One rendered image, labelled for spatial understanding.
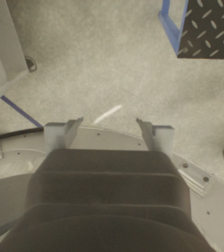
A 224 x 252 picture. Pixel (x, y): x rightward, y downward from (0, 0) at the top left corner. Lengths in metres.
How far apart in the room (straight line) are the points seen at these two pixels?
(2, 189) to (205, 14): 0.70
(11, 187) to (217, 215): 0.61
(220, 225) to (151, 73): 0.85
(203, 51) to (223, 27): 0.06
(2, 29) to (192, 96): 1.14
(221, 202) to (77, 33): 1.02
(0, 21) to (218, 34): 0.97
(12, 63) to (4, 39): 0.13
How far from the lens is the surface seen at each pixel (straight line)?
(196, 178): 0.62
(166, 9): 0.94
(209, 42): 0.50
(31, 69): 1.23
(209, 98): 1.31
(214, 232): 0.60
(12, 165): 0.75
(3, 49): 1.20
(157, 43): 1.10
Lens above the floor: 1.05
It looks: 50 degrees down
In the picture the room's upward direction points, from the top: 169 degrees counter-clockwise
